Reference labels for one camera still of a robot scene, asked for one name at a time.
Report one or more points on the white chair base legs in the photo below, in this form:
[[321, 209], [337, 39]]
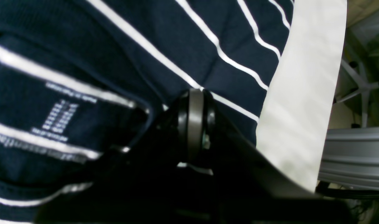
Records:
[[357, 72]]

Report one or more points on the grey aluminium frame rail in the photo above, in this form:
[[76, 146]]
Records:
[[351, 158]]

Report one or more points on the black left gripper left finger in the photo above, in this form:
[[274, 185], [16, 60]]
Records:
[[138, 184]]

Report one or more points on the navy white striped T-shirt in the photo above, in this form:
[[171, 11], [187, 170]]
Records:
[[80, 77]]

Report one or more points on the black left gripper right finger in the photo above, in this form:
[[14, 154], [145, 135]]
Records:
[[251, 190]]

